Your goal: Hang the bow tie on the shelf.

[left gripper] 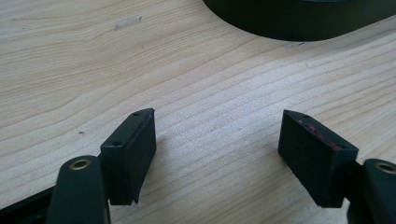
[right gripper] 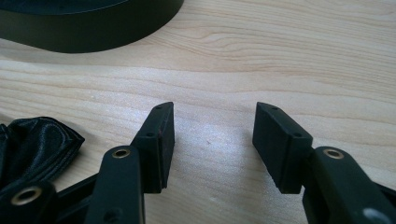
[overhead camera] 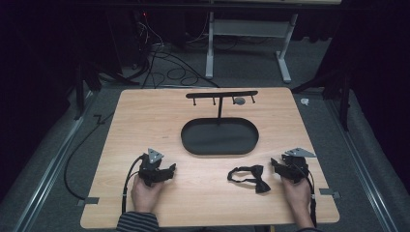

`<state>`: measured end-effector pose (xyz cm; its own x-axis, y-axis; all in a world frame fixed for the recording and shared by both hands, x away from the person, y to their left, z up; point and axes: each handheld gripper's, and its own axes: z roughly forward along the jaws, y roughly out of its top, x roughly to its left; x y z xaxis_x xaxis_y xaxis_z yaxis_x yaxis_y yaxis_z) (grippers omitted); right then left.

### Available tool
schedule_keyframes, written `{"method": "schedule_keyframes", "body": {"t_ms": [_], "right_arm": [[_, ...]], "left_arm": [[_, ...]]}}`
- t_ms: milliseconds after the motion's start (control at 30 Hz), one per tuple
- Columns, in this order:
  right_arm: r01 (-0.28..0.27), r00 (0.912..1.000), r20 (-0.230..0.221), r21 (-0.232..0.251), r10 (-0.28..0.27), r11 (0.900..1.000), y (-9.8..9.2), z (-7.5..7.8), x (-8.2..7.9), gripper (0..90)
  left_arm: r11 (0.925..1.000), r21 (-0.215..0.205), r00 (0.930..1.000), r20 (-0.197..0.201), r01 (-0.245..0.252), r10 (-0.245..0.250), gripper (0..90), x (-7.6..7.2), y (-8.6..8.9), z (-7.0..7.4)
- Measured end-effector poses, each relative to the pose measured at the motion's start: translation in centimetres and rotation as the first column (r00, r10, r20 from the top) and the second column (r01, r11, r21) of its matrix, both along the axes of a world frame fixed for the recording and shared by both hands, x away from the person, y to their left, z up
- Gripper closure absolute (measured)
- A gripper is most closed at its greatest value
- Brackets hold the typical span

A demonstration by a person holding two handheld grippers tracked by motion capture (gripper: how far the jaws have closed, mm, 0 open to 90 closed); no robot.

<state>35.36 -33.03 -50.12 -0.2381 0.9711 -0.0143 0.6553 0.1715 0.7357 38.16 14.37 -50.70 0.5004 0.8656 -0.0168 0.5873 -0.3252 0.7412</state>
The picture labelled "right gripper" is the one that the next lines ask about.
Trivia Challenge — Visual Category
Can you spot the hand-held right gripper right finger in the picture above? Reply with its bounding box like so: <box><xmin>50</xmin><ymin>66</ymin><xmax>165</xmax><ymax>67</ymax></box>
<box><xmin>251</xmin><ymin>101</ymin><xmax>396</xmax><ymax>224</ymax></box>

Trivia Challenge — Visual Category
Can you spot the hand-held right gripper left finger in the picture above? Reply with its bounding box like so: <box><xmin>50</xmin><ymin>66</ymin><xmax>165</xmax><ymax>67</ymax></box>
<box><xmin>84</xmin><ymin>101</ymin><xmax>176</xmax><ymax>224</ymax></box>

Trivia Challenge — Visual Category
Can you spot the black satin cloth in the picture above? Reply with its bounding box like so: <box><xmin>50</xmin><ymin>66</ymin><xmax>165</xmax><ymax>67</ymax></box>
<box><xmin>0</xmin><ymin>116</ymin><xmax>86</xmax><ymax>191</ymax></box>

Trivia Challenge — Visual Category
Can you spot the black round container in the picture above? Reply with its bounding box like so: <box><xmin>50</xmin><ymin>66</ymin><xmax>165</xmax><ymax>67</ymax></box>
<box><xmin>0</xmin><ymin>0</ymin><xmax>185</xmax><ymax>54</ymax></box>

